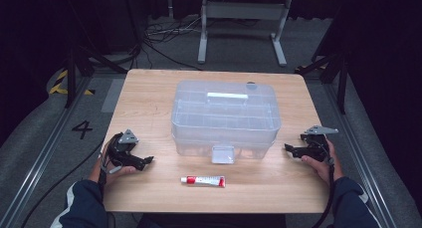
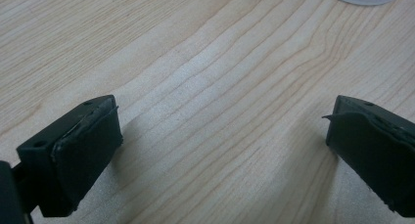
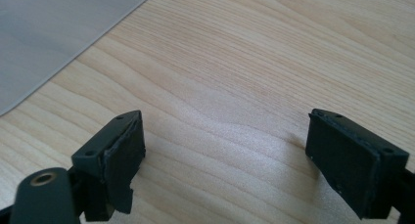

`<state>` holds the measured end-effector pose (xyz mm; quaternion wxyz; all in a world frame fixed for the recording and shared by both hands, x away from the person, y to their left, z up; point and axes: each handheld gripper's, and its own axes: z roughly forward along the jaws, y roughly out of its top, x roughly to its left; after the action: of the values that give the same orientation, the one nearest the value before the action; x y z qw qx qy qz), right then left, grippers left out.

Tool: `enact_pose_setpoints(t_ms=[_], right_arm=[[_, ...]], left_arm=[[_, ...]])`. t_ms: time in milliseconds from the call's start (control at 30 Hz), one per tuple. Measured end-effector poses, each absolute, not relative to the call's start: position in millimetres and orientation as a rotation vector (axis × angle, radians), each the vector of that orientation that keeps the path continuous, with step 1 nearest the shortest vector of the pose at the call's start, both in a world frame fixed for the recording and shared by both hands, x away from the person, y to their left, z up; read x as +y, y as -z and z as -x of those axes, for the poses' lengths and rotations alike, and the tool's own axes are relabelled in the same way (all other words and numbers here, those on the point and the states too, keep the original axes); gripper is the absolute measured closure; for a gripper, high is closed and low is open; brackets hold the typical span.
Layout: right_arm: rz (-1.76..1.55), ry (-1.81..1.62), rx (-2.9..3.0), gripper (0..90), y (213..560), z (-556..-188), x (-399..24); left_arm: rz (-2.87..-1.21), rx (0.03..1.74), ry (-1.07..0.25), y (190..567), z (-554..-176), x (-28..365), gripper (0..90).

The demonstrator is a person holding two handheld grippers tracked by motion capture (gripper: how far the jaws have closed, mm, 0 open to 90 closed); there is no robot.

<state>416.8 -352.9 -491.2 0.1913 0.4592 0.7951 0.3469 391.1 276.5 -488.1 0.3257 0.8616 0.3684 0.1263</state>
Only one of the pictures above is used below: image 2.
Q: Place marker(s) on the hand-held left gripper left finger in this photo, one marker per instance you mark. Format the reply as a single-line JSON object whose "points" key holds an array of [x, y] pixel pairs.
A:
{"points": [[81, 158]]}

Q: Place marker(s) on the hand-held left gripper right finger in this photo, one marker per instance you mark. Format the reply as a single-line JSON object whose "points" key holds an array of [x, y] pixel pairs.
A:
{"points": [[375, 152]]}

